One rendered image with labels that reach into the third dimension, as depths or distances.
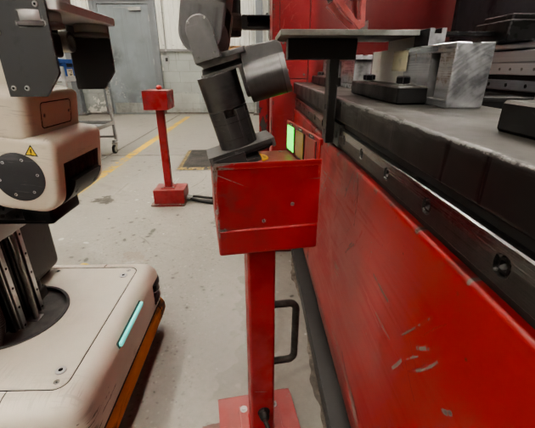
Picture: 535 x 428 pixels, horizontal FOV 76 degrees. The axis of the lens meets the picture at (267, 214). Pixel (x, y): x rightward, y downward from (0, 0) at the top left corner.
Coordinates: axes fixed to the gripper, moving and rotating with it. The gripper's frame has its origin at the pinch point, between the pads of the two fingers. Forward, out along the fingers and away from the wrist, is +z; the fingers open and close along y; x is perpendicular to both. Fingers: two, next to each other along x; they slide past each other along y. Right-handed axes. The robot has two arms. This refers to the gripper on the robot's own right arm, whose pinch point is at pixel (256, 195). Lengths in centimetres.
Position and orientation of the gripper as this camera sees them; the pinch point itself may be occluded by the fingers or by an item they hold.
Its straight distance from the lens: 56.7
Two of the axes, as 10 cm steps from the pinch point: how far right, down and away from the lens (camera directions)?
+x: -2.1, -3.8, 9.0
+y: 9.4, -3.3, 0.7
